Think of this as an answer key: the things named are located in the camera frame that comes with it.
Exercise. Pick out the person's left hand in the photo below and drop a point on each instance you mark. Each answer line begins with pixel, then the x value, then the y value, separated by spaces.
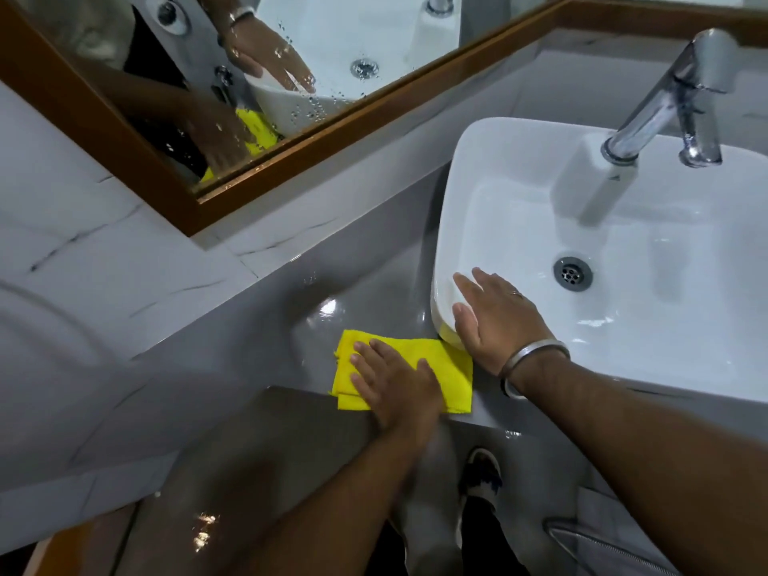
pixel 399 395

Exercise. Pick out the person's right hand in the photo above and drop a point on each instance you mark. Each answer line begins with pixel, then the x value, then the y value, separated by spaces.
pixel 510 332

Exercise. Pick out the person's left thumb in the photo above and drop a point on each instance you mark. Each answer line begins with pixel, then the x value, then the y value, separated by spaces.
pixel 428 374

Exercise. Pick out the person's right thumb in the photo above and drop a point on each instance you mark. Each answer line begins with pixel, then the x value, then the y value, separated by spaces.
pixel 465 326

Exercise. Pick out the person's left middle finger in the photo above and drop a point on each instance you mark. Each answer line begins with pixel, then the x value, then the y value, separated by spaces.
pixel 367 367

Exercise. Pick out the person's right middle finger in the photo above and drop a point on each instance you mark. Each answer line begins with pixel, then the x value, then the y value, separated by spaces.
pixel 485 280

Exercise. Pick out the yellow cleaning cloth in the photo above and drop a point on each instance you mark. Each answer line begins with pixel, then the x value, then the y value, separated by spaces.
pixel 447 377

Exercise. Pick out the person's right forearm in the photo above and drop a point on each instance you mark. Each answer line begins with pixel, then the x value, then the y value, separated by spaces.
pixel 648 467

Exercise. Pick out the person's left forearm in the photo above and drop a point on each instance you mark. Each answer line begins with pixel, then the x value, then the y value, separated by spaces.
pixel 354 503

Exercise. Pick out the metal sink drain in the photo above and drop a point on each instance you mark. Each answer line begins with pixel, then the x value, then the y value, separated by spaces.
pixel 573 274

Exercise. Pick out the black and white shoe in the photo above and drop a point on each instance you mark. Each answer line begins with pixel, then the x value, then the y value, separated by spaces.
pixel 481 473

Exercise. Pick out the white ceramic sink basin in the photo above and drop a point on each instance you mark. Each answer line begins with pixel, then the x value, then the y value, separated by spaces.
pixel 660 281

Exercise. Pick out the black trousers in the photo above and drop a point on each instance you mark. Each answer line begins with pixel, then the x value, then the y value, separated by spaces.
pixel 486 539

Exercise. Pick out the grey round container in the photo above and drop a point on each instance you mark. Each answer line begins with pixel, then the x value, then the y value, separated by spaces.
pixel 600 548

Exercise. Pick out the chrome faucet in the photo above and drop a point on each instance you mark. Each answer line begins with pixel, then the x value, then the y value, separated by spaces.
pixel 672 101

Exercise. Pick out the wooden cabinet panel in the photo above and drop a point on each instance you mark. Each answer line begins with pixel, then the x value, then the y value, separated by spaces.
pixel 66 548

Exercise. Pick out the wooden framed mirror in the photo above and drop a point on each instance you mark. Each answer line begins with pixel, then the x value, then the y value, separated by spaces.
pixel 90 113

